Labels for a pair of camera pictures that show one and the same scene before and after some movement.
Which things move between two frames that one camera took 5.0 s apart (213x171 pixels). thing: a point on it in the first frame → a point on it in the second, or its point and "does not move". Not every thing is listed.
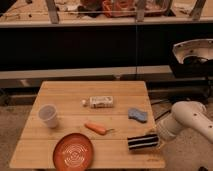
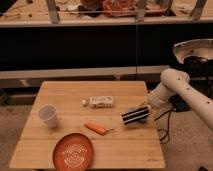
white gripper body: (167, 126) → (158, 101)
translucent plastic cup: (48, 114) does not move
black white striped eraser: (142, 141) → (135, 115)
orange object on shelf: (119, 8) does not move
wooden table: (113, 119) does not move
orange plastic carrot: (98, 128) does not move
